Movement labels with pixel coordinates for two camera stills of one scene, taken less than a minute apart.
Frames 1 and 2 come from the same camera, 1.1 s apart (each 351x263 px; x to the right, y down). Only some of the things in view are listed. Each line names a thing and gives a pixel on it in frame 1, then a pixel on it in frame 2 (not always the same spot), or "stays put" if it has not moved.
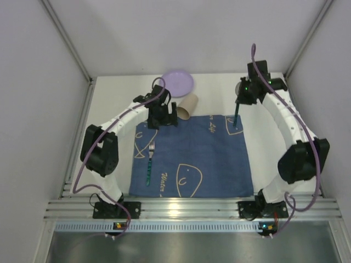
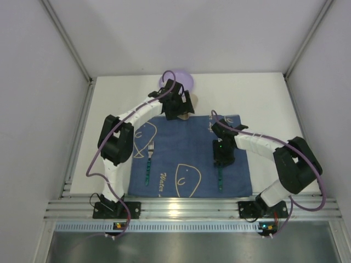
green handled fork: (151, 149) stays put
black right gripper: (241, 99) to (223, 159)
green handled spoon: (237, 90) to (220, 178)
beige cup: (186, 107) stays put
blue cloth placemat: (202, 156) stays put
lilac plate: (179, 84) stays put
